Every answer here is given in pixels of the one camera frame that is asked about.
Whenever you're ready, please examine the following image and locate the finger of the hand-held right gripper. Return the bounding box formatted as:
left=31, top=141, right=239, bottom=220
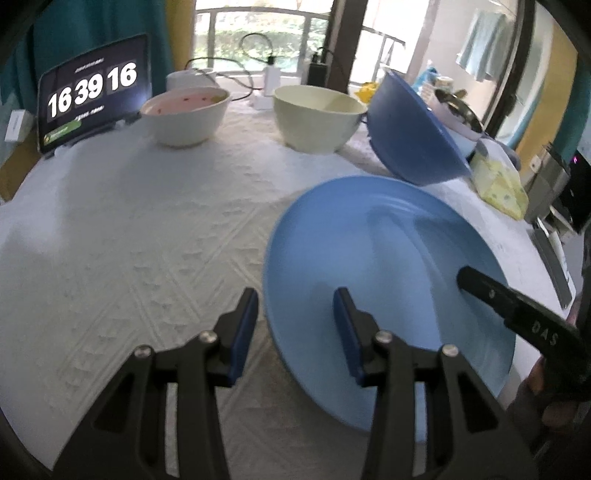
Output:
left=456, top=265, right=527, bottom=333

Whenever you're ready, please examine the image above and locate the black door frame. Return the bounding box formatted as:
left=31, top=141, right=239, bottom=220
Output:
left=323, top=0, right=371, bottom=89

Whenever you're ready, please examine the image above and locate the blue packet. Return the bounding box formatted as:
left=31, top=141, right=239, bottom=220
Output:
left=416, top=67, right=440, bottom=92

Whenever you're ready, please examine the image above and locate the beige bowl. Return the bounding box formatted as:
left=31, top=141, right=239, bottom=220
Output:
left=272, top=85, right=368, bottom=154

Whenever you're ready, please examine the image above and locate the yellow tissue pack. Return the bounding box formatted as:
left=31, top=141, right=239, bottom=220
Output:
left=470, top=152, right=529, bottom=220

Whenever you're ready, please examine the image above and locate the cardboard box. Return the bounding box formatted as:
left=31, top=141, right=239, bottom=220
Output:
left=0, top=138, right=40, bottom=202

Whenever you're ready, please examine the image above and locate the white bowl pink inside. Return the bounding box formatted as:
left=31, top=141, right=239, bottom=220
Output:
left=140, top=87, right=232, bottom=147

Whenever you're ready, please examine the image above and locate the yellow curtain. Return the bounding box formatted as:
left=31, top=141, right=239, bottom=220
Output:
left=164, top=0, right=198, bottom=80
left=508, top=28, right=579, bottom=158

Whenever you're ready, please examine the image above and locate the person's right hand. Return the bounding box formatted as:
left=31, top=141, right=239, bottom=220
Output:
left=512, top=360, right=553, bottom=408

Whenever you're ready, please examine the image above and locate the large blue bowl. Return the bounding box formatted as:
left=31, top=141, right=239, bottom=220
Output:
left=368, top=69, right=472, bottom=186

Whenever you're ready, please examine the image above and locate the black charger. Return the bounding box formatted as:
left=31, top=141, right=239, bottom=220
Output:
left=307, top=53, right=329, bottom=88

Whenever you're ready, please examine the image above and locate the white charger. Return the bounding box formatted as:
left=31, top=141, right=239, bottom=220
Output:
left=264, top=58, right=281, bottom=97

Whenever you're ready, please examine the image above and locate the small white box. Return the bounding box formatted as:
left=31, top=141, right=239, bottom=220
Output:
left=6, top=110, right=29, bottom=142

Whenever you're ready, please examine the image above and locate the blue plate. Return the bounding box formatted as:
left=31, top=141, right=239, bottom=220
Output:
left=262, top=175, right=517, bottom=443

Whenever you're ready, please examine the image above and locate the white desk lamp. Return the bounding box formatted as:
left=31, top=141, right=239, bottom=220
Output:
left=166, top=68, right=218, bottom=91

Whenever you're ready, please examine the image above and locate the tablet showing clock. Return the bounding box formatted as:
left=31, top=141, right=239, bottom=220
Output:
left=37, top=33, right=153, bottom=155

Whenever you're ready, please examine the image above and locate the white tablecloth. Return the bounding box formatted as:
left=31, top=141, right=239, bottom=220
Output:
left=0, top=88, right=578, bottom=472

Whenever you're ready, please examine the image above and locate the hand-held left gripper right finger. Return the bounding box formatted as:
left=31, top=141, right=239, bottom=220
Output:
left=332, top=286, right=541, bottom=480

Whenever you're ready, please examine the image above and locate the balcony railing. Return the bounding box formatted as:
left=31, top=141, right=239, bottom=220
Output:
left=194, top=8, right=407, bottom=75

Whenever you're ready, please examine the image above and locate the pale pink bowl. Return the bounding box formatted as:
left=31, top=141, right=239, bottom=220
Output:
left=431, top=99, right=482, bottom=142

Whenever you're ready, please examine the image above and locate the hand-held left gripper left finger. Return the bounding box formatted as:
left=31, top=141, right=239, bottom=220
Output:
left=48, top=287, right=260, bottom=480

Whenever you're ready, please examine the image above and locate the teal curtain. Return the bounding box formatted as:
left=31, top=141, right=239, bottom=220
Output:
left=561, top=60, right=591, bottom=145
left=0, top=0, right=174, bottom=116

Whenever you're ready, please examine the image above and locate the black smartphone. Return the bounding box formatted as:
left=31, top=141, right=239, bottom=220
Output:
left=531, top=217, right=576, bottom=310

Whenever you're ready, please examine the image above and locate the steel bowl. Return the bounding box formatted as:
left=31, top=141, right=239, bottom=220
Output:
left=434, top=88, right=484, bottom=134

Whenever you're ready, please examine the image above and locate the light blue hanging cloth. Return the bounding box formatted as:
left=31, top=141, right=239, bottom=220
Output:
left=456, top=10, right=516, bottom=82

